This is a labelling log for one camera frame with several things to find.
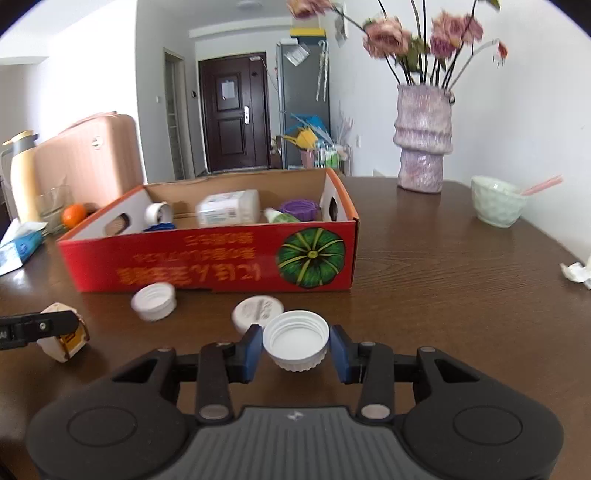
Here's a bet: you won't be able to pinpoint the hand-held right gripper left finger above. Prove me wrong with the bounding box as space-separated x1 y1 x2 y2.
111 324 264 424

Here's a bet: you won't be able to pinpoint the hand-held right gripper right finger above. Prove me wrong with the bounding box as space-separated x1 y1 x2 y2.
329 324 481 424

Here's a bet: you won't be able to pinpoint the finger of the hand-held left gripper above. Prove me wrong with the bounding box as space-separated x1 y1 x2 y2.
0 311 78 352

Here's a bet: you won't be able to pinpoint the beige yellow small container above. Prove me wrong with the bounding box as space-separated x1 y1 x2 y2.
34 302 91 363

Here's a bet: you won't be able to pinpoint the white threaded bottle cap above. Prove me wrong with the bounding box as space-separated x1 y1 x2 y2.
262 311 331 373

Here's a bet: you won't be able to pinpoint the red cardboard box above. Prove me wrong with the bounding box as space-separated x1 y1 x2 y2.
56 167 360 294

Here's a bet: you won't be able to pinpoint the white plastic bottle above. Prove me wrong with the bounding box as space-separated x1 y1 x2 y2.
195 189 262 227

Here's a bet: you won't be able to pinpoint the white flat lid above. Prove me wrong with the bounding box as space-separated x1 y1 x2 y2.
232 296 284 335

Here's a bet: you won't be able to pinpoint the blue tissue pack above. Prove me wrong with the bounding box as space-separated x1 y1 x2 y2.
0 219 49 277

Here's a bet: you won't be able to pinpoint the white ribbed bottle cap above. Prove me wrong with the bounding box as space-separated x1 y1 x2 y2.
130 282 178 323

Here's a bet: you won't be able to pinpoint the orange fruit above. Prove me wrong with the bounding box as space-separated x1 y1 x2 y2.
62 203 89 230

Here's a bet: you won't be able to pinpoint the clear drinking glass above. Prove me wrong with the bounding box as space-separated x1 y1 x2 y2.
36 185 75 232

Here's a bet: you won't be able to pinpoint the green and white tube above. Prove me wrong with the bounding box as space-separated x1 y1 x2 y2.
264 208 301 225

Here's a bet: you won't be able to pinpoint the cream thermos bottle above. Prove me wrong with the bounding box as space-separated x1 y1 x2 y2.
0 130 43 225

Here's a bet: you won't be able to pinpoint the purple ribbed lid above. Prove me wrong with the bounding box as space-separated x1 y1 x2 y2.
279 198 322 222

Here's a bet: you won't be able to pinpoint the white tape roll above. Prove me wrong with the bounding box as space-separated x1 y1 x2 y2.
144 202 174 227

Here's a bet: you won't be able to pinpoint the pink suitcase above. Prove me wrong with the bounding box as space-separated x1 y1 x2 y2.
34 111 144 214

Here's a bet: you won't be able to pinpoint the metal storage rack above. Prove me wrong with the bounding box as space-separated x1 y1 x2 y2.
314 143 350 175

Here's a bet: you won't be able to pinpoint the pale green bowl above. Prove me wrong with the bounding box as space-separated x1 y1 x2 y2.
471 175 528 229

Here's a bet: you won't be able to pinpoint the pink ribbed vase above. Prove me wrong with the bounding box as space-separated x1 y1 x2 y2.
393 84 456 193

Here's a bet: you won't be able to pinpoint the dark brown door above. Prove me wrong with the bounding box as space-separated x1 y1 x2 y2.
198 52 271 174

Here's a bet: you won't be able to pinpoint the crumpled white paper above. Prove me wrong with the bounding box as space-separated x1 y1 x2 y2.
560 253 591 291

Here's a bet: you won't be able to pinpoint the grey interior door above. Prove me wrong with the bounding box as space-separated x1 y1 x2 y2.
164 52 195 181

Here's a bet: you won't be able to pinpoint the pink spoon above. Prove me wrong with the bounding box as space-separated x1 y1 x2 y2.
519 174 564 196

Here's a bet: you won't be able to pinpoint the grey refrigerator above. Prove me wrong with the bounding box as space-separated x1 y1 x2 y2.
276 39 331 169

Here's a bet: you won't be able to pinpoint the dried pink flowers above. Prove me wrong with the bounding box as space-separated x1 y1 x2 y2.
286 0 509 88

